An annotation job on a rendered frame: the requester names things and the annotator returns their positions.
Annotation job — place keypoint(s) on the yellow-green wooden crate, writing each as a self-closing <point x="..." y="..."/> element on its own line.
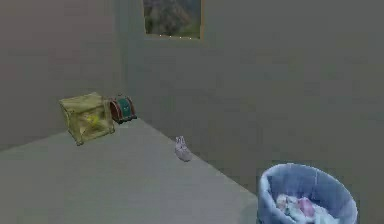
<point x="87" y="117"/>

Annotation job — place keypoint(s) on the blue bin with garbage bag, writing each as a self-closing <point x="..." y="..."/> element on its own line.
<point x="300" y="190"/>

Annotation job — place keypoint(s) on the small grey rabbit toy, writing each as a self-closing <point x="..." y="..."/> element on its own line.
<point x="182" y="150"/>

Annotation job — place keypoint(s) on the green and red chest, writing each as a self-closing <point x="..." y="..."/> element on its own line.
<point x="123" y="108"/>

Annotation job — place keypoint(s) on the framed landscape picture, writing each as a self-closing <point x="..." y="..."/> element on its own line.
<point x="172" y="17"/>

